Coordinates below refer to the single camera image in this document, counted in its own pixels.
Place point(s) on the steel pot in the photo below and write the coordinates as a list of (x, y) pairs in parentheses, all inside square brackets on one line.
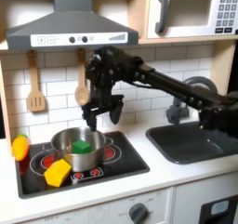
[(83, 162)]

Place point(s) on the light wooden shelf board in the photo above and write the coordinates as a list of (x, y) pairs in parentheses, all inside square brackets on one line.
[(186, 40)]

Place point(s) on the dark grey sink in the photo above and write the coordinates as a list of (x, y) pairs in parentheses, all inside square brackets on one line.
[(186, 144)]

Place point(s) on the slotted wooden spatula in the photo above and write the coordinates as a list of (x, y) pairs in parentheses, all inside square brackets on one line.
[(33, 72)]

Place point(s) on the yellow toy block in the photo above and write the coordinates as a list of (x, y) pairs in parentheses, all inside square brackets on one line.
[(57, 173)]

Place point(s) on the wide wooden side panel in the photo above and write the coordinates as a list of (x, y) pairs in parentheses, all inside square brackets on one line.
[(223, 63)]

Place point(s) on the white cabinet door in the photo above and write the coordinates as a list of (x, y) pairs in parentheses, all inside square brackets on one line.
[(186, 203)]

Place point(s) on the white oven control panel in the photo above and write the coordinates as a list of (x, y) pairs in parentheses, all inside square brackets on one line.
[(102, 209)]

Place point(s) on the orange toy carrot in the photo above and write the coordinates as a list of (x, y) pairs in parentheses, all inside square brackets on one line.
[(20, 148)]

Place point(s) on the white toy microwave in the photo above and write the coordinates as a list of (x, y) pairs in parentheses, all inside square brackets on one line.
[(189, 32)]

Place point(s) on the narrow wooden side post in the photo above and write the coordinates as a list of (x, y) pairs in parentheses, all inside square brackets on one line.
[(3, 110)]

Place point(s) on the wooden spoon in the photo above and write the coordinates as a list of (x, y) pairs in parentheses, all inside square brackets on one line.
[(81, 96)]

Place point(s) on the black stove top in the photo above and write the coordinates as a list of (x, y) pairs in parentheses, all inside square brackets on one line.
[(130, 162)]

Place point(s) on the grey stove knob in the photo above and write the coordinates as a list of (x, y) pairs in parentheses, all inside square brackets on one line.
[(138, 213)]

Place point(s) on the black door window panel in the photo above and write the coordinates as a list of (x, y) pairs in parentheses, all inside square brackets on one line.
[(207, 217)]

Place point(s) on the grey extractor hood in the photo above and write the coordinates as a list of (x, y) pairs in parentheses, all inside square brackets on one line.
[(71, 23)]

